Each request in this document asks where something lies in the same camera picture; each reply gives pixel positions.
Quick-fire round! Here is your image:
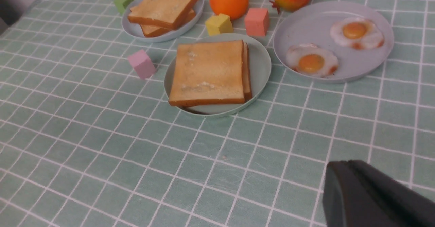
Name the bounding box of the grey plate with toast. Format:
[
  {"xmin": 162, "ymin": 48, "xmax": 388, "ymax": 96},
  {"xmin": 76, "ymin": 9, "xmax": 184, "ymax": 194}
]
[{"xmin": 122, "ymin": 0, "xmax": 205, "ymax": 43}]

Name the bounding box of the yellow foam cube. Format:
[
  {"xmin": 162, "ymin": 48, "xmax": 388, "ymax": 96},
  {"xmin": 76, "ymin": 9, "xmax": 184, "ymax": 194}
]
[{"xmin": 205, "ymin": 14, "xmax": 234, "ymax": 36}]

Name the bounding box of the pink foam cube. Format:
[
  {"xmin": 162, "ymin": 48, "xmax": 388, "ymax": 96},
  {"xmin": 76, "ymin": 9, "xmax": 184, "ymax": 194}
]
[{"xmin": 127, "ymin": 49, "xmax": 156, "ymax": 80}]

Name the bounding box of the salmon foam cube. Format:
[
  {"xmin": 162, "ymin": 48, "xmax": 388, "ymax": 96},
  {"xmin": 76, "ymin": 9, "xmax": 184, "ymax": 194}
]
[{"xmin": 244, "ymin": 8, "xmax": 270, "ymax": 37}]

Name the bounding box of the front fried egg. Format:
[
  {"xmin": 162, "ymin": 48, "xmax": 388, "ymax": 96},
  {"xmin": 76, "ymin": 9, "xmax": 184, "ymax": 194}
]
[{"xmin": 285, "ymin": 44, "xmax": 339, "ymax": 78}]

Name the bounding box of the green foam cube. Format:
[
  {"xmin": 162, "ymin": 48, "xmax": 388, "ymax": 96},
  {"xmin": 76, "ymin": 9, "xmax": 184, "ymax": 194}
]
[{"xmin": 113, "ymin": 0, "xmax": 134, "ymax": 15}]

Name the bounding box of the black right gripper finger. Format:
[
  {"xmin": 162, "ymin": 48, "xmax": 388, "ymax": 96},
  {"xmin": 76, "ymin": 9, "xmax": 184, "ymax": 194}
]
[{"xmin": 322, "ymin": 159, "xmax": 435, "ymax": 227}]

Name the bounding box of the rear fried egg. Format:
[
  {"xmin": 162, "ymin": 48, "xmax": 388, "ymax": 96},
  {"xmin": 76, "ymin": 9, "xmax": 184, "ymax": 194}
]
[{"xmin": 330, "ymin": 17, "xmax": 385, "ymax": 50}]

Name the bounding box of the fried egg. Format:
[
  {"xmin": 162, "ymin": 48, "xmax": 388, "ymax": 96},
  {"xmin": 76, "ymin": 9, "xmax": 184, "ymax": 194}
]
[
  {"xmin": 330, "ymin": 17, "xmax": 385, "ymax": 50},
  {"xmin": 285, "ymin": 44, "xmax": 339, "ymax": 78}
]

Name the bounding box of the grey plate with eggs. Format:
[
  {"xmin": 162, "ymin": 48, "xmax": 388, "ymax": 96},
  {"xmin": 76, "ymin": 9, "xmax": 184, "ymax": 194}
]
[{"xmin": 273, "ymin": 1, "xmax": 395, "ymax": 83}]

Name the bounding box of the toast slice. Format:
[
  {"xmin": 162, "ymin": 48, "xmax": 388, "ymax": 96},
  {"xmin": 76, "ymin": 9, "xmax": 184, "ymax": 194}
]
[
  {"xmin": 242, "ymin": 42, "xmax": 252, "ymax": 102},
  {"xmin": 140, "ymin": 9, "xmax": 197, "ymax": 38},
  {"xmin": 127, "ymin": 0, "xmax": 198, "ymax": 30},
  {"xmin": 168, "ymin": 40, "xmax": 249, "ymax": 107}
]

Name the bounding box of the green centre plate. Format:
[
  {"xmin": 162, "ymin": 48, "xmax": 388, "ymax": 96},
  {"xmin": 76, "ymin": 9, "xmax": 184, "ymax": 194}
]
[{"xmin": 164, "ymin": 33, "xmax": 272, "ymax": 118}]

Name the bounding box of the orange fruit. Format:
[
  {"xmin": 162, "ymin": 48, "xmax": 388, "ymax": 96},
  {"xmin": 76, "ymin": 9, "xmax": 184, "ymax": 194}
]
[{"xmin": 210, "ymin": 0, "xmax": 249, "ymax": 20}]

